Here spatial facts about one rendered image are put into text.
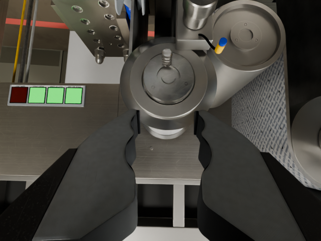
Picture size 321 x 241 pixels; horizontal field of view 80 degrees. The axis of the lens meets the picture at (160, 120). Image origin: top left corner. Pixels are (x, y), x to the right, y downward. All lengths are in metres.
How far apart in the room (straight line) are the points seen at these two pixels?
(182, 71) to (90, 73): 1.97
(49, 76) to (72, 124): 2.43
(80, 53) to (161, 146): 1.88
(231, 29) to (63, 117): 0.55
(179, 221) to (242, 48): 0.50
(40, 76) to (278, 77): 2.98
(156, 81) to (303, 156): 0.24
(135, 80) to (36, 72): 2.92
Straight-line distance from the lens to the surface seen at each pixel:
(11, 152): 0.77
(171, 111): 0.28
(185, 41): 0.29
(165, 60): 0.27
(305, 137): 0.35
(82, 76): 2.24
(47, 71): 3.13
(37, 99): 0.74
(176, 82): 0.28
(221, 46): 0.25
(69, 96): 0.69
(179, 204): 0.63
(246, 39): 0.35
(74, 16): 0.58
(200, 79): 0.29
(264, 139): 0.39
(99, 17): 0.57
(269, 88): 0.39
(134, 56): 0.32
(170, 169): 0.61
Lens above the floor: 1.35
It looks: 9 degrees down
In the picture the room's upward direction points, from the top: 179 degrees counter-clockwise
